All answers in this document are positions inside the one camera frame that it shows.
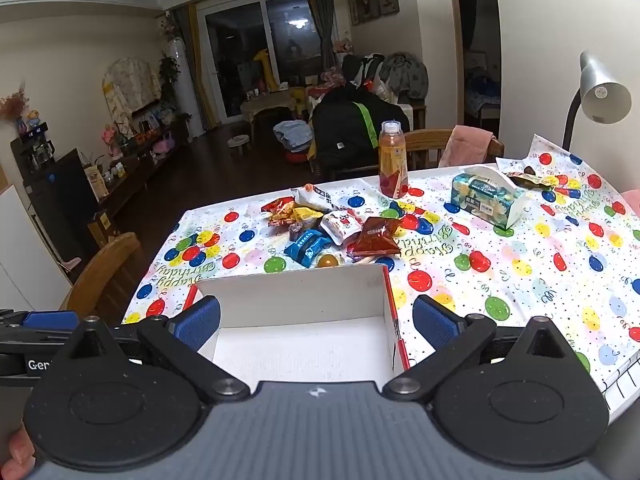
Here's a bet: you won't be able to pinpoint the white red cardboard box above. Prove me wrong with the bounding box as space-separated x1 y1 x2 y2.
196 263 409 388

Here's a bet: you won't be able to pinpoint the brown foil snack packet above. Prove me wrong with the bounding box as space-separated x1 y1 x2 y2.
347 217 400 258

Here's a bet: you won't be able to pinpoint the silver foil candy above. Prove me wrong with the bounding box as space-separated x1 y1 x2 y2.
288 223 305 242

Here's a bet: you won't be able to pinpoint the red rice cracker bag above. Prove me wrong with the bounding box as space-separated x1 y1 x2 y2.
260 196 295 226

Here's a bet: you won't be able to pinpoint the wooden chair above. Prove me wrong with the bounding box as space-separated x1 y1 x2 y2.
60 232 146 325
406 126 504 170

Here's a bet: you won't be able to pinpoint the small packets near lamp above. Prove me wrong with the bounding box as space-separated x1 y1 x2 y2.
506 167 554 191

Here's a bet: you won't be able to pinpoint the white spicy strip bag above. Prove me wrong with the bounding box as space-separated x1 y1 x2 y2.
292 183 338 214

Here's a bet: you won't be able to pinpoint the blue soft tissue pack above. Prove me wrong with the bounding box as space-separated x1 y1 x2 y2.
450 166 526 230

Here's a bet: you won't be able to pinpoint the grey desk lamp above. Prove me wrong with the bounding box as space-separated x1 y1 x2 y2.
562 51 632 151

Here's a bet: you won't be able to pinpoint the glass balcony door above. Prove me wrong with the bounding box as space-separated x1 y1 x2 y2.
196 0 323 124

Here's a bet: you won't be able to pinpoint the white strawberry drink pouch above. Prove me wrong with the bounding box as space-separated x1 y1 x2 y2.
320 209 362 246

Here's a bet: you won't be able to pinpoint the orange juice bottle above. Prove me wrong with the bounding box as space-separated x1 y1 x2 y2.
378 120 409 198

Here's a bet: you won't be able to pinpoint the dark sideboard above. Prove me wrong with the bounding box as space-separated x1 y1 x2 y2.
21 114 189 272

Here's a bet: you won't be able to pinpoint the black jacket on chair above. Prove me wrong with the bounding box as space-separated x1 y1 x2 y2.
311 86 410 177

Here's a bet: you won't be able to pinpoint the person's left hand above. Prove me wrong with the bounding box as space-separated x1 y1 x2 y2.
1 426 36 480

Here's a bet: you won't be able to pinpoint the wooden chair left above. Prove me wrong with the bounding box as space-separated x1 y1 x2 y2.
60 232 146 325

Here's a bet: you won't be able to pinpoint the blue chocolate wafer packet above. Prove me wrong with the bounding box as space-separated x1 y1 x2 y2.
284 229 332 269

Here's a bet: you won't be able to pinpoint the white standing air conditioner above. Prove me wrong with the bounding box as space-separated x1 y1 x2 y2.
167 38 205 139

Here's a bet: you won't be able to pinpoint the wooden chair far side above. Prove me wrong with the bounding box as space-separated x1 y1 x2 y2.
406 126 504 170

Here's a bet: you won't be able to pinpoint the balloon birthday tablecloth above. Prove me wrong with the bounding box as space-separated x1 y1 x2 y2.
124 136 639 417

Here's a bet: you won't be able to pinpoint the black coffee machine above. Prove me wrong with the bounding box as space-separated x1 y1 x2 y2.
10 122 55 179

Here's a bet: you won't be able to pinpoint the yellow snack packet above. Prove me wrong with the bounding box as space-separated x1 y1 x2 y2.
292 207 324 226

